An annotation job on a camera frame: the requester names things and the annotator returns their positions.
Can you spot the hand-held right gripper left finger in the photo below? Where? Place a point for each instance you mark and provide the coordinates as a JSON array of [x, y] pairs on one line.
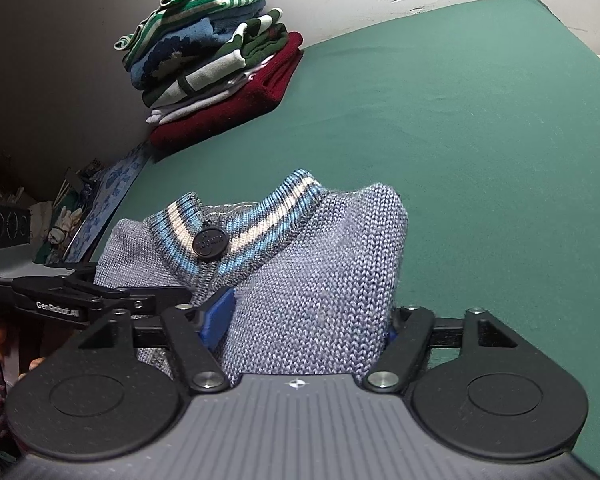
[[220, 315]]

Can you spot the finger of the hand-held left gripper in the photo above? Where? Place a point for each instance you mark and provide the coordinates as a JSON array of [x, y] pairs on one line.
[[150, 299], [92, 280]]

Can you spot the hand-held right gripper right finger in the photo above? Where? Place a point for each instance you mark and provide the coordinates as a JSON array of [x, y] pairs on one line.
[[407, 340]]

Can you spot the grey knitted sweater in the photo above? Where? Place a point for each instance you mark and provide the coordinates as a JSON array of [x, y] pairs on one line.
[[320, 270]]

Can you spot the person's left hand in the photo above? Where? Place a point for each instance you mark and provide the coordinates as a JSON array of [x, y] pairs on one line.
[[1, 335]]

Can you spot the white work glove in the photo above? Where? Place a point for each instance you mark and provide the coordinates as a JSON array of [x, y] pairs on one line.
[[65, 225]]

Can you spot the blue patterned bag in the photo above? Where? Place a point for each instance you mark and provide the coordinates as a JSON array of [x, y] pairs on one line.
[[115, 185]]

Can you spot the white folded shirt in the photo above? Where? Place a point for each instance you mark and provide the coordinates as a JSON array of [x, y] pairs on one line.
[[190, 105]]

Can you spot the dark red knitted sweater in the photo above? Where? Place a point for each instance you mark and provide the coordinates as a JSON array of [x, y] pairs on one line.
[[240, 107]]

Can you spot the green felt table cover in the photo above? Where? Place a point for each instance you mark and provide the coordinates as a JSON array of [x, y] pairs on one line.
[[455, 135]]

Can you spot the dark green white shirt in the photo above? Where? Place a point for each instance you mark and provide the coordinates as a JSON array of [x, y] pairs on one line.
[[215, 67]]

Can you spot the blue patterned sweater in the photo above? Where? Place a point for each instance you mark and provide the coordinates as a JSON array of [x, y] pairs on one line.
[[180, 52]]

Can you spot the plain blue sweater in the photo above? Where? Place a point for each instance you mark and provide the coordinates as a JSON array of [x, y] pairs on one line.
[[242, 17]]

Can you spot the green white striped sweater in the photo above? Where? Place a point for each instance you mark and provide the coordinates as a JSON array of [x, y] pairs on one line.
[[205, 0]]

